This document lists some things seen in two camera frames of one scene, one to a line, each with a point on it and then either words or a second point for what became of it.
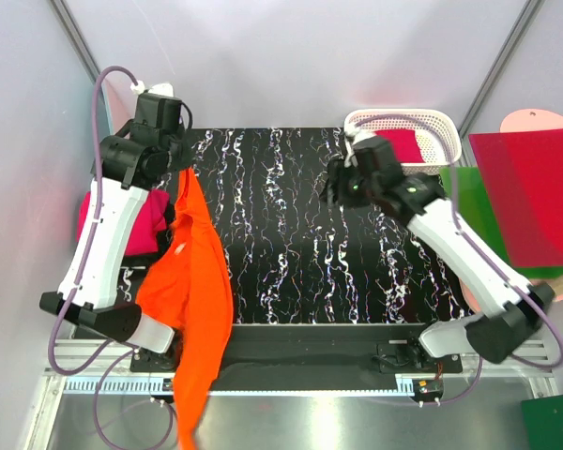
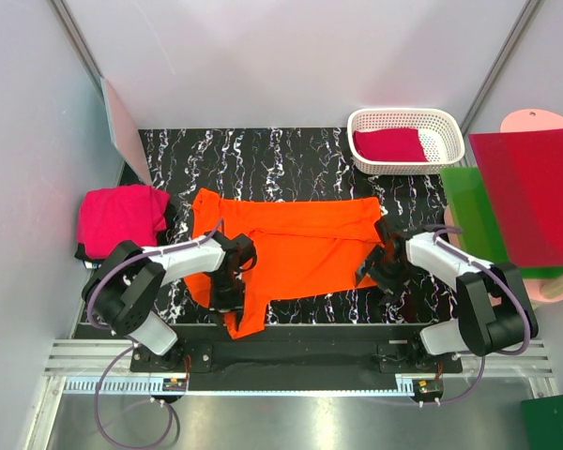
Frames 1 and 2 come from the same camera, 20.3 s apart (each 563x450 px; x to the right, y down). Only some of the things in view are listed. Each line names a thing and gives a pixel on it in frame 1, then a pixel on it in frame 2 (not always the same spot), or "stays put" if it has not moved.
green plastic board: (476, 206) stays put
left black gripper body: (179, 150) → (227, 292)
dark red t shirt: (404, 142) stays put
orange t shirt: (190, 292) → (304, 248)
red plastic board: (532, 180) stays put
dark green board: (554, 423) stays put
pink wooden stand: (534, 119) stays put
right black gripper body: (352, 189) → (394, 278)
